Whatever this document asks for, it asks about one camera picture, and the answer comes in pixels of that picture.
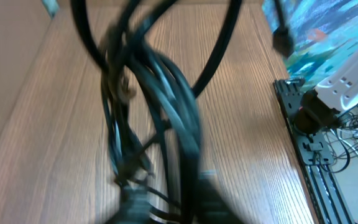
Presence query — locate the colourful painted cloth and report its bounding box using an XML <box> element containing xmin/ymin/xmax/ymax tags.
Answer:
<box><xmin>262</xmin><ymin>0</ymin><xmax>358</xmax><ymax>91</ymax></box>

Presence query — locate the black cable bundle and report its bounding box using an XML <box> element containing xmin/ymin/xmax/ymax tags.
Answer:
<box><xmin>69</xmin><ymin>0</ymin><xmax>295</xmax><ymax>224</ymax></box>

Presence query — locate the floor cable clutter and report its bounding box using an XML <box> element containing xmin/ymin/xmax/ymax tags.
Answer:
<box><xmin>323</xmin><ymin>105</ymin><xmax>358</xmax><ymax>170</ymax></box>

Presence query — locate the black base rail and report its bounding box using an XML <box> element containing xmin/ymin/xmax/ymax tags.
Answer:
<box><xmin>273</xmin><ymin>78</ymin><xmax>354</xmax><ymax>224</ymax></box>

